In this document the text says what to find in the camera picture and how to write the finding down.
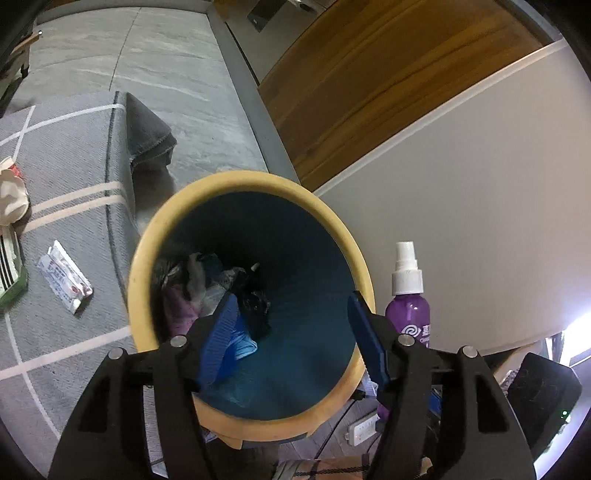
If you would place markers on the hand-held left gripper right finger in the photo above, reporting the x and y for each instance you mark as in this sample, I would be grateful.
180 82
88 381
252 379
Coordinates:
369 346

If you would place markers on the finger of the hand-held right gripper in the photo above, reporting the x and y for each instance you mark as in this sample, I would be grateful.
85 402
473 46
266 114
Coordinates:
436 404

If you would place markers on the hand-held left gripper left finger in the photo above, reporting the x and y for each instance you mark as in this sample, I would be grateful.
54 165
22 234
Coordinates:
217 341

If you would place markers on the blue face mask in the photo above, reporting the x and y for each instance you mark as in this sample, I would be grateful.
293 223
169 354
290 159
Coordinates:
242 346

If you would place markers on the purple spray bottle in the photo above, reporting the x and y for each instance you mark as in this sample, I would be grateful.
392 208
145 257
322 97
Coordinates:
408 318

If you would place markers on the yellow rimmed teal bin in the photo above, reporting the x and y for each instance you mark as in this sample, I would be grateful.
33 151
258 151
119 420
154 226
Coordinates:
295 258

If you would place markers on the white power strip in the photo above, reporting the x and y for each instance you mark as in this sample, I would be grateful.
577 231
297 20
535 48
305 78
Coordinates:
362 429

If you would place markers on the white snack wrapper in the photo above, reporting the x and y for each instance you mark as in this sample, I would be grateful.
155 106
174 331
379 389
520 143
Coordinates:
64 277

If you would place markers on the green striped packet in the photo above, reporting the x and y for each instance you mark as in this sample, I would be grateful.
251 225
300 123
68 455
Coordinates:
11 277

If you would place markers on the grey checked blanket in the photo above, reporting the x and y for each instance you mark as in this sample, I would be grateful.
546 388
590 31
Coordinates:
69 184

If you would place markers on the beige crumpled cloth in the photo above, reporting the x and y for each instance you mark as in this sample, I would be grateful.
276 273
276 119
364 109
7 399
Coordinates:
11 194

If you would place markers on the wooden kitchen cabinet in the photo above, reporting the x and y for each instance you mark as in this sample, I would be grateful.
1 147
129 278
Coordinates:
392 78

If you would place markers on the stainless steel oven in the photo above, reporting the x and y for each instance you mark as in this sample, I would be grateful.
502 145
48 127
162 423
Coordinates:
286 41

